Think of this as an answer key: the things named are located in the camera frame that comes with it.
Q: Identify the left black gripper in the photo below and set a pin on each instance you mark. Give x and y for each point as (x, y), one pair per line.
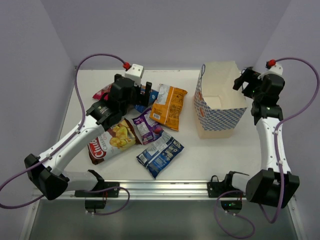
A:
(136, 91)

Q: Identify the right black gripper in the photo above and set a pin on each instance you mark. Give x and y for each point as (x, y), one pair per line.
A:
(249, 76)

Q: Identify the blue Doritos chip bag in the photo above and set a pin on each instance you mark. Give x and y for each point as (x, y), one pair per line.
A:
(152, 98)

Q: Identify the checkered paper bag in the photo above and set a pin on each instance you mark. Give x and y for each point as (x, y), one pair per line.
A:
(218, 108)

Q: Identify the orange snack bag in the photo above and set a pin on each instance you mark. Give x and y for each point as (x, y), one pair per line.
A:
(168, 106)

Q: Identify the red KitKat snack bag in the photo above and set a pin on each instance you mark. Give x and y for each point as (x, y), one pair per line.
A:
(104, 91)

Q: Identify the purple snack packet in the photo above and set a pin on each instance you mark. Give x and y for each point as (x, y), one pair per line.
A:
(148, 129)

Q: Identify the brown Chips Ahoy bag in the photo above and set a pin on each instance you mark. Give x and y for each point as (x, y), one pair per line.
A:
(114, 141)

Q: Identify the dark blue snack packet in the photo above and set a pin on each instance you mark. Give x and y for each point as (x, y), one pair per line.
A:
(159, 154)

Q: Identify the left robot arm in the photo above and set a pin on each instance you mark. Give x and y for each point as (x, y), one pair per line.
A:
(47, 171)

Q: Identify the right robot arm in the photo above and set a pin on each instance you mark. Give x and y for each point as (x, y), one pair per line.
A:
(274, 184)

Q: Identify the right black controller box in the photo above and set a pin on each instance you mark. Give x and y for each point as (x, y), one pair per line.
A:
(234, 206)

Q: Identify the black controller box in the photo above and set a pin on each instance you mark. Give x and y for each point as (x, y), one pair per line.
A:
(234, 206)
(94, 205)

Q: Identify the left black controller box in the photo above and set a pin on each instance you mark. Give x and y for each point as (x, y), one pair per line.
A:
(94, 205)

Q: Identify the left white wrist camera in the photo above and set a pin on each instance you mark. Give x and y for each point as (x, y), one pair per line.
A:
(135, 73)

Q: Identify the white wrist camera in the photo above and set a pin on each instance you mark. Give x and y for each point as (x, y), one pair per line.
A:
(135, 73)
(273, 68)

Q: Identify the front blue bag handle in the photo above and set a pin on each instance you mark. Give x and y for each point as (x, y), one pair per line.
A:
(201, 74)

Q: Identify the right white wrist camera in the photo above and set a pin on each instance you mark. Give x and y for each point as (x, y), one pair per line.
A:
(273, 68)

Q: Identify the aluminium mounting rail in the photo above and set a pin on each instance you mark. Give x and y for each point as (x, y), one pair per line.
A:
(143, 190)

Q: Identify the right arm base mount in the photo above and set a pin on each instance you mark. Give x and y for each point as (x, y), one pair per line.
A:
(215, 187)

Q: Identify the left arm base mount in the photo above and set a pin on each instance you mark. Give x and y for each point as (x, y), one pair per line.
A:
(102, 187)

